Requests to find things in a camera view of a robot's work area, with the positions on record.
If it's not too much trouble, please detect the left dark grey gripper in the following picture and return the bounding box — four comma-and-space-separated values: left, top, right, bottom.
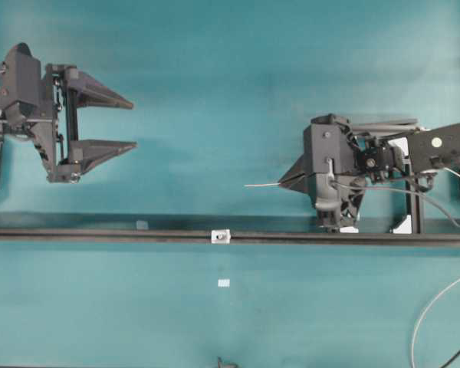
0, 43, 137, 183

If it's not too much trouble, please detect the right dark grey gripper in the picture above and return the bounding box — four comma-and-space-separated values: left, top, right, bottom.
279, 113, 361, 231

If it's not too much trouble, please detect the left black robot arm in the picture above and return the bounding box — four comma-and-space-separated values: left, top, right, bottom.
0, 43, 136, 183

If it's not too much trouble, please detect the silver metal fitting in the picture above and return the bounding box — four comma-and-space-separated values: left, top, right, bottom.
211, 229, 232, 244

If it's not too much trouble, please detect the white tape patch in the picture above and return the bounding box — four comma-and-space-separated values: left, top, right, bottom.
217, 279, 231, 288

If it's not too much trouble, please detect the black square profile frame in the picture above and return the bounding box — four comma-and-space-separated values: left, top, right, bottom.
350, 119, 424, 234

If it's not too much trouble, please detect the clear tape on rail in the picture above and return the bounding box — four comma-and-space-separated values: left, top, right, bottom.
136, 220, 150, 230

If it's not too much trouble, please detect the long black aluminium rail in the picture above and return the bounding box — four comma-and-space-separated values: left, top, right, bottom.
0, 228, 460, 247

